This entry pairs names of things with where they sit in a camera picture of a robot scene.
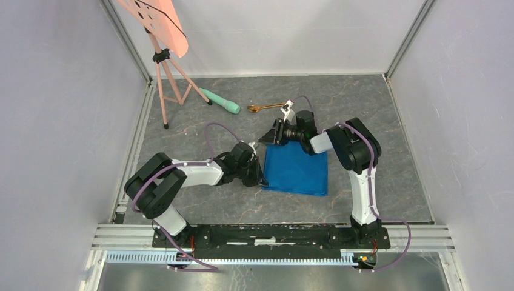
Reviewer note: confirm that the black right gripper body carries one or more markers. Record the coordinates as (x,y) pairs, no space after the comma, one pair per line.
(287,133)

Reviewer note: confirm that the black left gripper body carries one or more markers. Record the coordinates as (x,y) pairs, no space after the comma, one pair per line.
(249,174)

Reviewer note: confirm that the blue cloth napkin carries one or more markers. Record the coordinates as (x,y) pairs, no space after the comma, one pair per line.
(287,168)

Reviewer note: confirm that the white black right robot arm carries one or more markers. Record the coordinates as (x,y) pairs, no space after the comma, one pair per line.
(357,150)

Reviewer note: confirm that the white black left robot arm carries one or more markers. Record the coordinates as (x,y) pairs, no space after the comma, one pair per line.
(155,185)

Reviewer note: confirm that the gold spoon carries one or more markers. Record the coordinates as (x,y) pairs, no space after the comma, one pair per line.
(256,108)

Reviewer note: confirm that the mint green flashlight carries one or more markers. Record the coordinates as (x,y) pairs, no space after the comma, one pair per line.
(230,106)

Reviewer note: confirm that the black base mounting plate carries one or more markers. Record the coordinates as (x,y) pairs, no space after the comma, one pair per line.
(279,241)

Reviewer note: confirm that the pink music stand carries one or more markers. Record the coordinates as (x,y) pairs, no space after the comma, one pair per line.
(161,24)

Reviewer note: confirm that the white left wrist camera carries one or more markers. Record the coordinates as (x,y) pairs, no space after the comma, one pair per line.
(251,151)

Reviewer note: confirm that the white cable duct strip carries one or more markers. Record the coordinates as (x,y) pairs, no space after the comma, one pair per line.
(176,259)

